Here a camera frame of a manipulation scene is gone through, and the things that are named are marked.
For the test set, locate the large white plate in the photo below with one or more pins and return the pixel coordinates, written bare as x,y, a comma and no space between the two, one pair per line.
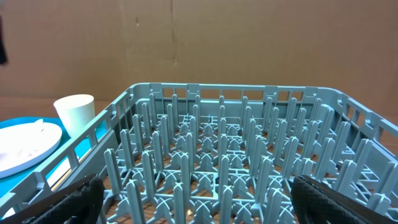
25,145

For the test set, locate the white paper cup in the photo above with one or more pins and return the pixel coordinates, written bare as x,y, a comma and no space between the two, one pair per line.
75,112

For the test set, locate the grey dishwasher rack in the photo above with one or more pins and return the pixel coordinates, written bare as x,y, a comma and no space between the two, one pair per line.
200,153

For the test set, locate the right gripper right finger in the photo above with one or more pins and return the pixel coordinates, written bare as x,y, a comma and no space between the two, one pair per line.
315,202

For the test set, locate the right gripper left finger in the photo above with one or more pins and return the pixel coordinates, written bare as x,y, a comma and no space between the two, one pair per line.
80,202

